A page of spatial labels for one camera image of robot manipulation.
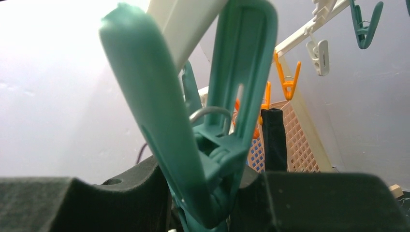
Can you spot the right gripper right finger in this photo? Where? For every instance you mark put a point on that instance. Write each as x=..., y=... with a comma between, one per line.
x=317, y=202

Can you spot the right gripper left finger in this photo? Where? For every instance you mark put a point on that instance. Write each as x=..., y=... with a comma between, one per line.
x=137, y=200

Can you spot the black sock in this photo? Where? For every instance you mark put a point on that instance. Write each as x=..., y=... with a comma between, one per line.
x=274, y=137

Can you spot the white round clip hanger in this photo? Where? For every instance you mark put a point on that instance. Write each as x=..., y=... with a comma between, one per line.
x=184, y=22

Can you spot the teal clothes clip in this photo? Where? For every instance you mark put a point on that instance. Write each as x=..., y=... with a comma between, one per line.
x=365, y=30
x=201, y=154

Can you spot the orange clothes clip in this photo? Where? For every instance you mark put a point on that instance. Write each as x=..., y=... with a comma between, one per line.
x=288, y=83

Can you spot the white clothes clip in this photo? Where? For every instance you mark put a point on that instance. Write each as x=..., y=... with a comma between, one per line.
x=319, y=55

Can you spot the wooden hanging rack frame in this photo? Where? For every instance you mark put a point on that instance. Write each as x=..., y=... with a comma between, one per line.
x=355, y=124

